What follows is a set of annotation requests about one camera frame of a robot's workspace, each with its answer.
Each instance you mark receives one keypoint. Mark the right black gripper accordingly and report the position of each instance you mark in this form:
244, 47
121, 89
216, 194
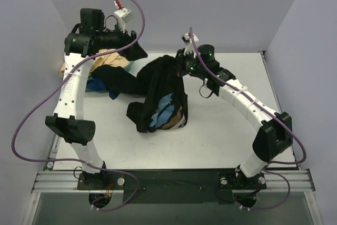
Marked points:
180, 60

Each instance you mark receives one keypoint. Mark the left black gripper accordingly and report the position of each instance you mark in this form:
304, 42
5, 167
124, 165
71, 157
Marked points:
132, 41

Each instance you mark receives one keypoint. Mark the black graphic t shirt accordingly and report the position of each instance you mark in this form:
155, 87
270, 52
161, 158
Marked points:
165, 106

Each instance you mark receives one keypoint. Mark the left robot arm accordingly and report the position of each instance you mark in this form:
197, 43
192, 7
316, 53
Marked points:
85, 40

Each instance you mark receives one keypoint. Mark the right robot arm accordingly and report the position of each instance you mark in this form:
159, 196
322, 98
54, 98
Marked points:
273, 129

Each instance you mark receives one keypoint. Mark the cream t shirt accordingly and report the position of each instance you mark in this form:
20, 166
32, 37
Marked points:
112, 60

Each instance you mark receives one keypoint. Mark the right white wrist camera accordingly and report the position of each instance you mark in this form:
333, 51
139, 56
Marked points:
189, 48

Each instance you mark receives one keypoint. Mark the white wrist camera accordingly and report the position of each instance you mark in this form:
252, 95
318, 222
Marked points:
123, 16
189, 48

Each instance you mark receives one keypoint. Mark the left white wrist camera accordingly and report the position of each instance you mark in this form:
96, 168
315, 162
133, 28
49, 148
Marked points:
123, 16

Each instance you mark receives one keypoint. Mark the aluminium frame rail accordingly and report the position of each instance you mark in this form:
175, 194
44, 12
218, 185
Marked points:
65, 182

